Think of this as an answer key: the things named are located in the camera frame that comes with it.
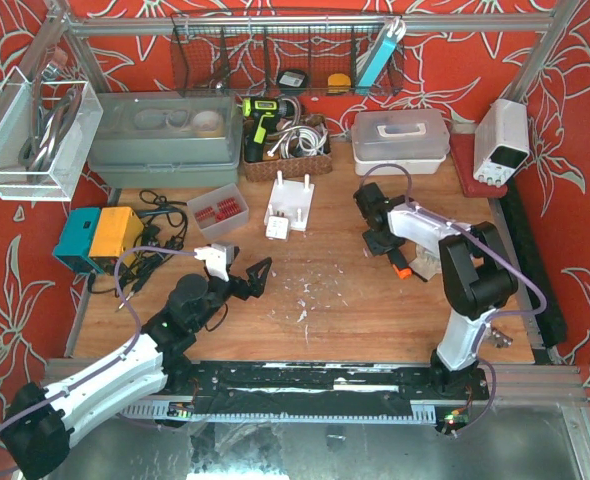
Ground orange black screwdriver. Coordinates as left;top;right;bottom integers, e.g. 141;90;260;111
386;249;413;280

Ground white power adapter cube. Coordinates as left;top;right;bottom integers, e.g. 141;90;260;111
265;215;290;241

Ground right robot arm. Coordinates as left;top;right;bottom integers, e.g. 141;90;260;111
353;182;518;394

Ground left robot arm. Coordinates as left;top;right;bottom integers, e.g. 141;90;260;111
0;249;272;479

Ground clear spring bin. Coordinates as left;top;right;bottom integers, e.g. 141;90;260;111
187;183;249;242

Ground work glove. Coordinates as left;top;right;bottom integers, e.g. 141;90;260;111
410;245;442;281

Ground soldering iron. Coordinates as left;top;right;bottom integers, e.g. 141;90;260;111
118;271;150;300

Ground white peg board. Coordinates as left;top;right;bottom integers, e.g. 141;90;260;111
264;170;315;232

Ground wicker basket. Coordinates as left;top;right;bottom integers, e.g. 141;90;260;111
241;140;333;182

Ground white plastic storage box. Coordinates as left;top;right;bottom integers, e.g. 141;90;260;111
351;109;450;175

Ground yellow soldering station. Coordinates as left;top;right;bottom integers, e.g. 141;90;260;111
89;206;144;275

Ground red notebook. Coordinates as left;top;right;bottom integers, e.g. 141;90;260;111
450;133;508;199

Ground teal box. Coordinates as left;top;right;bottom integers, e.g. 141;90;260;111
52;207;101;274

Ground white power supply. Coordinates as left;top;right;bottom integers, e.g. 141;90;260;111
473;99;529;188

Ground yellow tape measure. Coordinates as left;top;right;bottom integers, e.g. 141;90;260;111
327;73;352;95

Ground grey plastic toolbox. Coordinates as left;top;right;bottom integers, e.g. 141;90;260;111
88;92;243;189

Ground blue white hex key set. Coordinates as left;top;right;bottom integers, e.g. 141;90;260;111
355;17;407;95

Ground black tape measure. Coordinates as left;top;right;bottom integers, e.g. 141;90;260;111
276;69;309;96

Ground clear acrylic box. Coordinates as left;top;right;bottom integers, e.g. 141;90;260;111
0;68;103;202

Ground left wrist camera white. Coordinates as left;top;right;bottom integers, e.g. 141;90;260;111
194;243;239;282

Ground black cables bundle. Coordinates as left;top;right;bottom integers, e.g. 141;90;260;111
87;188;196;301

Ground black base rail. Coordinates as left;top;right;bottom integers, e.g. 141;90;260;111
161;361;489;401

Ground white cables in basket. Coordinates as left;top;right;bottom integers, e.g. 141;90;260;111
267;124;329;160

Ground green cordless drill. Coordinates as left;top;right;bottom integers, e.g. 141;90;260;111
241;96;300;163

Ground black cable tray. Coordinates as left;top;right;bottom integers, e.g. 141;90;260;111
499;179;568;348

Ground black wire basket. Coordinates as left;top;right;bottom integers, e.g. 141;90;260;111
170;7;404;97

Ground grey cables in box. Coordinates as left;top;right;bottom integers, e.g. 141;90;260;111
18;47;82;184

